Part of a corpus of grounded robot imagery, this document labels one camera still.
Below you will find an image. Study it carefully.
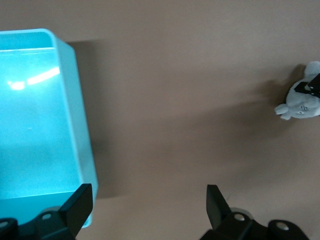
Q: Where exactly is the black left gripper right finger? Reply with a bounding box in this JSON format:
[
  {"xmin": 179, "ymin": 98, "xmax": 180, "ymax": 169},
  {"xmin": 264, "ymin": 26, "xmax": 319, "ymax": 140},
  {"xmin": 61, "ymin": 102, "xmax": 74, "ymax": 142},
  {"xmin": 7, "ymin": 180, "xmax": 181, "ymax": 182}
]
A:
[{"xmin": 199, "ymin": 184, "xmax": 266, "ymax": 240}]

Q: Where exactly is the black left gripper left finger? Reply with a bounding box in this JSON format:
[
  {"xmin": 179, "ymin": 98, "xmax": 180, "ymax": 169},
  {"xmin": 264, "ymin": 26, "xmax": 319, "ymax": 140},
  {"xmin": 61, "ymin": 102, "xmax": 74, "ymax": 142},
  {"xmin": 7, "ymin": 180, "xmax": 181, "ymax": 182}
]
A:
[{"xmin": 33, "ymin": 183, "xmax": 94, "ymax": 240}]

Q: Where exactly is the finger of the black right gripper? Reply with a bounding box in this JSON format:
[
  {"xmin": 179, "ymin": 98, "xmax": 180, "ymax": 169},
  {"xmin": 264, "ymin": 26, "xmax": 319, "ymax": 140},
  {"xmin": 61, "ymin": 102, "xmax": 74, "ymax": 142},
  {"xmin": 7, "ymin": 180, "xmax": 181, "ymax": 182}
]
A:
[{"xmin": 294, "ymin": 73, "xmax": 320, "ymax": 98}]

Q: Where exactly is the grey plush toy white face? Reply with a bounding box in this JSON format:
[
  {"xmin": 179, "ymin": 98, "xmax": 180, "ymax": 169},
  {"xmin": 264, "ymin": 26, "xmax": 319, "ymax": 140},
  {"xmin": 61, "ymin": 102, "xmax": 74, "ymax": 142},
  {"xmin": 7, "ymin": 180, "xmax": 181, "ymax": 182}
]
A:
[{"xmin": 274, "ymin": 60, "xmax": 320, "ymax": 122}]

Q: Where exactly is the blue plastic box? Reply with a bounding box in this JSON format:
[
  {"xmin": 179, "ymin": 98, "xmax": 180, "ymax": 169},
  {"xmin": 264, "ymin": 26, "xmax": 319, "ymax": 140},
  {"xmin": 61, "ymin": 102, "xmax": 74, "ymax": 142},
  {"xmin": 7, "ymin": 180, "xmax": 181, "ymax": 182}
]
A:
[{"xmin": 0, "ymin": 28, "xmax": 99, "ymax": 229}]

